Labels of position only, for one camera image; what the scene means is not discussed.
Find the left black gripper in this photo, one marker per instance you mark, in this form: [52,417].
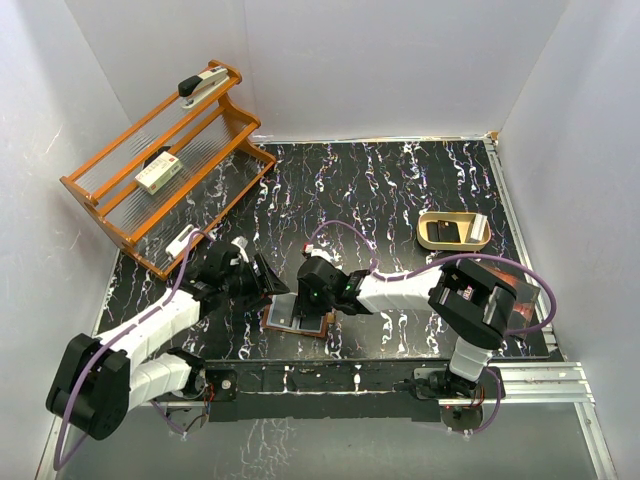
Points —
[263,286]

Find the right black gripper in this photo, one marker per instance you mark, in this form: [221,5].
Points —
[304,306]

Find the brown leather card holder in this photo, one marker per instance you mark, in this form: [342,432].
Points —
[313,325]

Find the dark credit card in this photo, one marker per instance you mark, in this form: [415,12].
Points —
[281,312]

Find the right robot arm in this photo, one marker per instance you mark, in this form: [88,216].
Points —
[470,299]

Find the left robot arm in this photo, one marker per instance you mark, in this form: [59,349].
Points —
[100,379]

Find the black card in tray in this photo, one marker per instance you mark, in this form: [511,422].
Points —
[443,231]

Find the silver card in tray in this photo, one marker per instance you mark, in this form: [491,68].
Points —
[477,229]

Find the small white box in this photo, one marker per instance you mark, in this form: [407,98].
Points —
[178,244]

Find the orange wooden shelf rack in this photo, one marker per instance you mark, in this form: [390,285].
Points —
[220,164]

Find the white staples box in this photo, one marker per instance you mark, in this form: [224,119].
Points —
[158,172]

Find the beige oval tray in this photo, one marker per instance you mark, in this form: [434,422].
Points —
[463,220]

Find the dark red picture book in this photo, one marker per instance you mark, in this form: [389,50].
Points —
[526,299]

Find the black and beige stapler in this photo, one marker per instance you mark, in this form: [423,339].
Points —
[198,87]

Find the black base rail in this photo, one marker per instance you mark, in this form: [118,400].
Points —
[420,390]

